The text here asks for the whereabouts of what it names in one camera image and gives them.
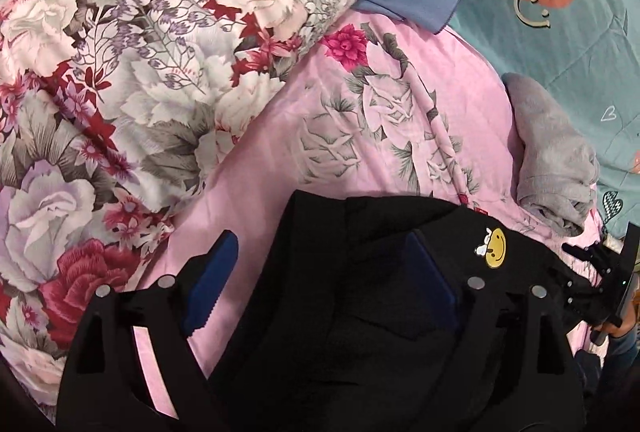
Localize pink floral bedsheet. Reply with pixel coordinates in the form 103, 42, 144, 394
131, 8, 604, 418

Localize black pants with smiley patch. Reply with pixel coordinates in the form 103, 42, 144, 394
202, 188, 597, 432

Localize teal heart-print blanket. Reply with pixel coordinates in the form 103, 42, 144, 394
449, 0, 639, 237

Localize grey folded garment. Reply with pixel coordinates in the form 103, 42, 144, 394
502, 73, 599, 237

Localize red white floral quilt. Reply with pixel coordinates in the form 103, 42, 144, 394
1, 0, 357, 418

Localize right forearm dark sleeve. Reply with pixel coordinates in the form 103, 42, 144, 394
575, 302, 639, 432

